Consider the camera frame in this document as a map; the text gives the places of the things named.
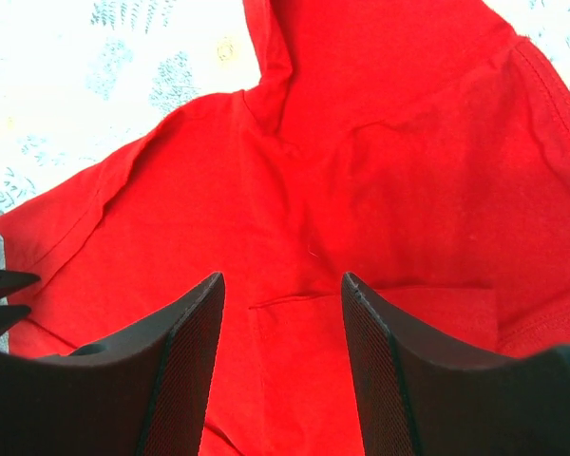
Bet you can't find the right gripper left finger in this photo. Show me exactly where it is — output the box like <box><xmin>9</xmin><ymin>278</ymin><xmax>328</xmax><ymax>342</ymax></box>
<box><xmin>0</xmin><ymin>273</ymin><xmax>225</xmax><ymax>455</ymax></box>

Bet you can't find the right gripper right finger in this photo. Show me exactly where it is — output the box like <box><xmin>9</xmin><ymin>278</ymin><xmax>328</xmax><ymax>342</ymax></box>
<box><xmin>341</xmin><ymin>273</ymin><xmax>570</xmax><ymax>455</ymax></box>

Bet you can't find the red t-shirt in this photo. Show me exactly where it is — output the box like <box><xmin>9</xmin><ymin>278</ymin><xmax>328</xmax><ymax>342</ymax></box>
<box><xmin>0</xmin><ymin>1</ymin><xmax>570</xmax><ymax>455</ymax></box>

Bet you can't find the floral table mat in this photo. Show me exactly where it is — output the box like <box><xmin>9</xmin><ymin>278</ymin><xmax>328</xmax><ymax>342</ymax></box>
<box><xmin>0</xmin><ymin>1</ymin><xmax>570</xmax><ymax>232</ymax></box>

